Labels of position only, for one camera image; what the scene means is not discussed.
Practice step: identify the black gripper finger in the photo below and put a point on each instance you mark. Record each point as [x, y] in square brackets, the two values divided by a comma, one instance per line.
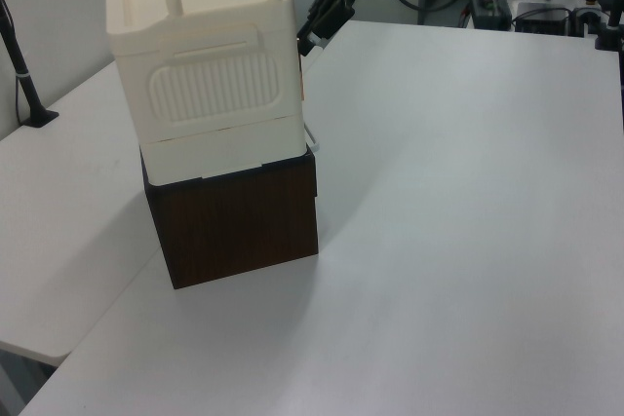
[319, 41]
[304, 43]

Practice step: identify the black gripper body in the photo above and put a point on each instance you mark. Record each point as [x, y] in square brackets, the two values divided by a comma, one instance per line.
[334, 7]

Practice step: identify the cream cabinet door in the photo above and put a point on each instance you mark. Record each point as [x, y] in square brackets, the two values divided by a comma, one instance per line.
[301, 75]

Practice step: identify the cream plastic storage cabinet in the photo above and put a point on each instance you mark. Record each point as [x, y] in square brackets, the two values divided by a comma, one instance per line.
[214, 94]

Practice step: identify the black and green device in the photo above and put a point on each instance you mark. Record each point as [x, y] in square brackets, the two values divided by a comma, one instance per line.
[490, 9]

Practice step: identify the dark brown wooden box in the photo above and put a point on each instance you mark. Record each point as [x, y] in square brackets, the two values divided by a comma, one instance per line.
[234, 226]

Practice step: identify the black rectangular case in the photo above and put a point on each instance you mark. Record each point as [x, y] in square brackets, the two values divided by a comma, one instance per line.
[541, 17]

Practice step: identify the black pole with clamp base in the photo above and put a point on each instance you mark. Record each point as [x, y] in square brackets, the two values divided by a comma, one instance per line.
[27, 89]

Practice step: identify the black desk clamp mount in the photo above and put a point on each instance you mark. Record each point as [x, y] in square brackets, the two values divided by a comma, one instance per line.
[609, 31]

